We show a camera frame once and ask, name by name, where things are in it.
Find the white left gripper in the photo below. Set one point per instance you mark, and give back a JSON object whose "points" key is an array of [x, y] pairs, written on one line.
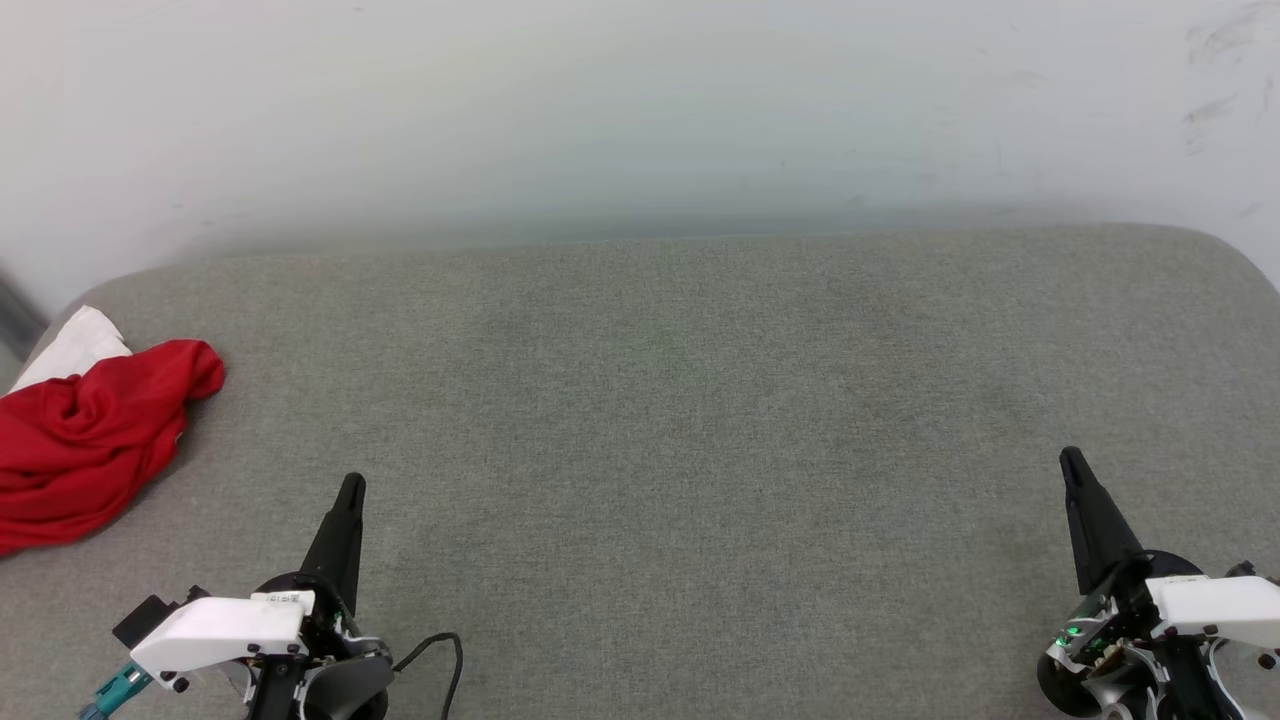
{"points": [[220, 630]]}

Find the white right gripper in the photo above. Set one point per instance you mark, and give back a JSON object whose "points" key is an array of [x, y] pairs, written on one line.
{"points": [[1215, 605]]}

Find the red shirt with white sleeves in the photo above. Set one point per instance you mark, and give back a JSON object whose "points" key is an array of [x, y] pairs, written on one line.
{"points": [[80, 440]]}

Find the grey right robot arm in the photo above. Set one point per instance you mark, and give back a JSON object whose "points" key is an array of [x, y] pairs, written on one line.
{"points": [[1090, 690]]}

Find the grey fabric sofa cushion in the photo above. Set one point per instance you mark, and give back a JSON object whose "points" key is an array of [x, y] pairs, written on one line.
{"points": [[640, 400]]}

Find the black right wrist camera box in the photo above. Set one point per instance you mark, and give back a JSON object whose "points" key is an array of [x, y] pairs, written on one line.
{"points": [[1255, 572]]}

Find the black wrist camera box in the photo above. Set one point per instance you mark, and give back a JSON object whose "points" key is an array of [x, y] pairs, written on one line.
{"points": [[150, 620], [1255, 572]]}

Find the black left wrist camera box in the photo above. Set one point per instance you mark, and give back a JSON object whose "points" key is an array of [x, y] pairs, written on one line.
{"points": [[150, 620]]}

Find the teal left camera connector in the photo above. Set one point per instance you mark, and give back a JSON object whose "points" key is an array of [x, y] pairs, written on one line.
{"points": [[115, 690]]}

